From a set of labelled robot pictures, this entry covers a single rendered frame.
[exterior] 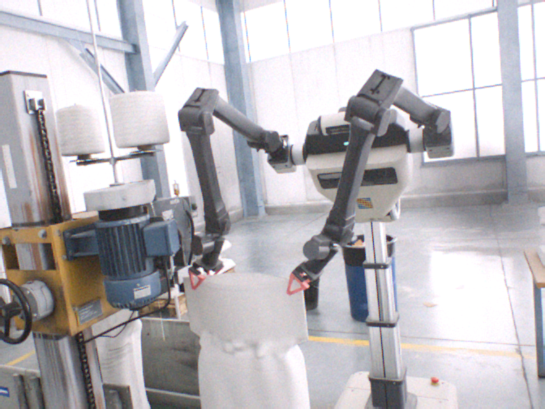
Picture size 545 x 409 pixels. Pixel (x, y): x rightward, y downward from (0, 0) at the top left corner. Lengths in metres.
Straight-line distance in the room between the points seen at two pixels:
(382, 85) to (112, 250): 0.83
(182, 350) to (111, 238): 1.07
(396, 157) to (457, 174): 7.70
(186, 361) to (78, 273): 0.99
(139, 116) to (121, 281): 0.47
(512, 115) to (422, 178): 1.97
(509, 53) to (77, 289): 8.27
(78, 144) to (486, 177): 8.40
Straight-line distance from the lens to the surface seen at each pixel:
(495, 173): 9.29
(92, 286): 1.40
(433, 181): 9.32
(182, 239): 1.72
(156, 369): 2.35
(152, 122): 1.34
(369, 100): 1.13
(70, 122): 1.53
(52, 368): 1.49
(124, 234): 1.24
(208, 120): 1.31
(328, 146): 1.68
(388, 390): 2.10
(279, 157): 1.72
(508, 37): 8.93
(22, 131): 1.36
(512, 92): 8.82
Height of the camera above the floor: 1.46
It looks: 7 degrees down
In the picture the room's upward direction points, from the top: 7 degrees counter-clockwise
